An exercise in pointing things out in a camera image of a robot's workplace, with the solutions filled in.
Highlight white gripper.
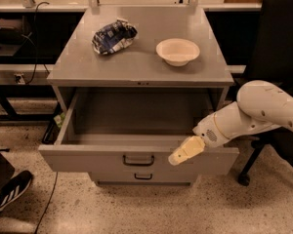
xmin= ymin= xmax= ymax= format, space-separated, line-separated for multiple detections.
xmin=168 ymin=114 xmax=228 ymax=166

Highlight grey top drawer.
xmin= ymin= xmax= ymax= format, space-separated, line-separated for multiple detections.
xmin=39 ymin=90 xmax=239 ymax=177

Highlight grey drawer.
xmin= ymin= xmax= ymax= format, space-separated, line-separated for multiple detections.
xmin=89 ymin=172 xmax=198 ymax=184
xmin=39 ymin=90 xmax=239 ymax=177

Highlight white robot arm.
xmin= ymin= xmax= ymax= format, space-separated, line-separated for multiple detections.
xmin=168 ymin=80 xmax=293 ymax=166

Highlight grey drawer cabinet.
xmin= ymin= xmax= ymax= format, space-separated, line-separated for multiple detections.
xmin=46 ymin=5 xmax=235 ymax=187

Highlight grey bottom drawer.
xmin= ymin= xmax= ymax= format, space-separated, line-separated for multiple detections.
xmin=89 ymin=172 xmax=198 ymax=184

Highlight white paper bowl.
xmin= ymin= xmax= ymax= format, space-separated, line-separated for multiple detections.
xmin=155 ymin=38 xmax=200 ymax=67

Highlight black office chair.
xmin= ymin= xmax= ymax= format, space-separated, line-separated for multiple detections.
xmin=238 ymin=0 xmax=293 ymax=186

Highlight crumpled blue chip bag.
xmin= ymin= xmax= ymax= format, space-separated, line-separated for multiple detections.
xmin=92 ymin=18 xmax=138 ymax=55

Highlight green snack bag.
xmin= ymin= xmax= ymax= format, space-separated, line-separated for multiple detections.
xmin=54 ymin=112 xmax=65 ymax=129

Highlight black sneaker white stripes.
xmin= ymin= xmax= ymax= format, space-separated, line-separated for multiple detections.
xmin=0 ymin=171 xmax=33 ymax=212

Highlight dark box on shelf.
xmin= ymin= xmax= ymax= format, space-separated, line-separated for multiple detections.
xmin=0 ymin=19 xmax=31 ymax=44

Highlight black floor cable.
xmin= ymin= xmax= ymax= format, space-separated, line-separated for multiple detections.
xmin=32 ymin=171 xmax=60 ymax=234

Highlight wall power outlet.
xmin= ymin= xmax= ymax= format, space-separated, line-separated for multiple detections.
xmin=15 ymin=74 xmax=25 ymax=85

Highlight black table leg frame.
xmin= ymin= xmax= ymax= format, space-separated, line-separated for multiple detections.
xmin=0 ymin=71 xmax=57 ymax=123

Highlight black hanging cable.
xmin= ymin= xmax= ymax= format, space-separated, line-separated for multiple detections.
xmin=21 ymin=1 xmax=51 ymax=86

